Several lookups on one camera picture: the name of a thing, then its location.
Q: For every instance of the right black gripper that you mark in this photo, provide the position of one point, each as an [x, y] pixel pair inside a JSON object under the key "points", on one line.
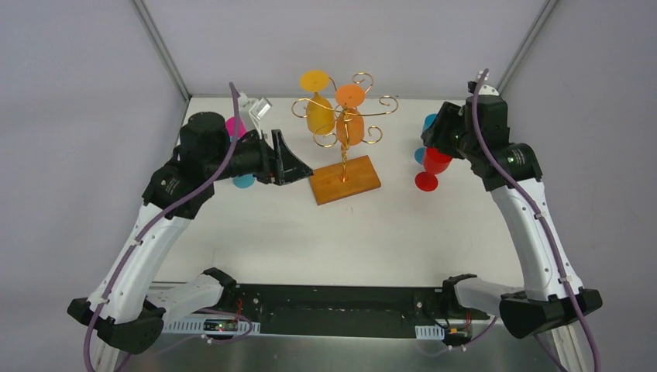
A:
{"points": [[438, 136]]}

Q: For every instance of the teal wine glass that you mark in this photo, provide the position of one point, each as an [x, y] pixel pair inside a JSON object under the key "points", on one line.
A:
{"points": [[244, 181]]}

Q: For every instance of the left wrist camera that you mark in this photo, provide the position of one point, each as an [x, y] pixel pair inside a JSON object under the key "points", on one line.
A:
{"points": [[251, 111]]}

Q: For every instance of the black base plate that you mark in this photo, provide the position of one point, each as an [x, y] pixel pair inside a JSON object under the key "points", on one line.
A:
{"points": [[375, 312]]}

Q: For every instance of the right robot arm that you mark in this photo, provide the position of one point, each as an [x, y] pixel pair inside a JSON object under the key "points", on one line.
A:
{"points": [[552, 295]]}

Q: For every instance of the red wine glass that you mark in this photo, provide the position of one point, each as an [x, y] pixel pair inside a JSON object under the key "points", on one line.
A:
{"points": [[434, 163]]}

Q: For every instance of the pink wine glass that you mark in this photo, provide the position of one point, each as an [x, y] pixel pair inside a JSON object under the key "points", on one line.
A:
{"points": [[235, 130]]}

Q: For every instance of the gold rack with wooden base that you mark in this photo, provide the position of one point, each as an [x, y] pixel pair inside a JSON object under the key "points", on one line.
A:
{"points": [[348, 177]]}

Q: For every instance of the yellow wine glass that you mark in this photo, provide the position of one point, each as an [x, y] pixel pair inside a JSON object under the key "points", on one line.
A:
{"points": [[319, 111]]}

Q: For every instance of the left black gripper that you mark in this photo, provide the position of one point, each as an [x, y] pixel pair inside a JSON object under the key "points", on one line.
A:
{"points": [[276, 157]]}

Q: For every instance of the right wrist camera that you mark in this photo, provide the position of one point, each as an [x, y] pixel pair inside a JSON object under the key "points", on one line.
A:
{"points": [[479, 85]]}

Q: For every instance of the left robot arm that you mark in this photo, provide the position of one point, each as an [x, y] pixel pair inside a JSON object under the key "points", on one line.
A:
{"points": [[121, 310]]}

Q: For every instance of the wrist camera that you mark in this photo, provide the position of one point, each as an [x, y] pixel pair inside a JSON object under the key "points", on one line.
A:
{"points": [[251, 111], [479, 85]]}

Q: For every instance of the orange wine glass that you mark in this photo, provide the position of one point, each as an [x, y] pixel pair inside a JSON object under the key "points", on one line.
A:
{"points": [[350, 124]]}

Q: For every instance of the blue wine glass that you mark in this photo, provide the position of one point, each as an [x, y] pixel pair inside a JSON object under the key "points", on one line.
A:
{"points": [[428, 120]]}

